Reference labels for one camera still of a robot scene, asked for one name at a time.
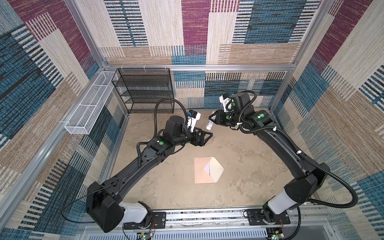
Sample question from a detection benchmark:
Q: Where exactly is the black wire mesh shelf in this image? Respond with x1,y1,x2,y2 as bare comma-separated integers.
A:
112,68,174,114

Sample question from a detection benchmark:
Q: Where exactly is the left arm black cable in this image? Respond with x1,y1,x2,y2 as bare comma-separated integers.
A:
60,98,189,240

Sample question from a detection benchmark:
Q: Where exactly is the aluminium mounting rail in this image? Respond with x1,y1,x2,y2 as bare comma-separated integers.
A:
76,204,341,240

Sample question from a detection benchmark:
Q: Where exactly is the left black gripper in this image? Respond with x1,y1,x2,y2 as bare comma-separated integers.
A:
172,126,212,149

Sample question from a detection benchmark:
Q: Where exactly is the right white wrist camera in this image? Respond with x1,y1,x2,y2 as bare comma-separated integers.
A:
219,93,233,112

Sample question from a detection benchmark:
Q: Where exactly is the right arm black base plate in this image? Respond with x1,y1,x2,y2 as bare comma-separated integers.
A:
243,208,291,226

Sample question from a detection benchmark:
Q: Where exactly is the white wire mesh basket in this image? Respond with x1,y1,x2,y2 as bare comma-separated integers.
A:
65,71,115,135

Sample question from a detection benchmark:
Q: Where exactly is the pink red letter card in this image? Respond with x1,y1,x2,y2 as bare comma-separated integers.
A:
204,163,211,176

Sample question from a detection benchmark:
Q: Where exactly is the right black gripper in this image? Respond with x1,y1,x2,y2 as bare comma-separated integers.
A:
208,109,243,127

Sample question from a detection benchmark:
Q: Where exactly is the pale pink envelope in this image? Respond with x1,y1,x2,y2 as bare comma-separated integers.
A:
194,157,224,184

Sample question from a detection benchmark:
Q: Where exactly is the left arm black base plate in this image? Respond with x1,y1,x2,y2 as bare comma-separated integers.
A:
123,212,167,230

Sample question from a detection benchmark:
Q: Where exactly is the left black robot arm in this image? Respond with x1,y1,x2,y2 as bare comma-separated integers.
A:
86,116,213,233

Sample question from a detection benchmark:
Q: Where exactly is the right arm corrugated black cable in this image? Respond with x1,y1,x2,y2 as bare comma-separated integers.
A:
227,89,359,240

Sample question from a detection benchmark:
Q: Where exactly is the white glue stick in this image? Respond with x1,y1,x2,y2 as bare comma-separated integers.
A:
206,120,214,131

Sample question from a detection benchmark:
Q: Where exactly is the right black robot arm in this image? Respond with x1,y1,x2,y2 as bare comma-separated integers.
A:
209,91,330,224

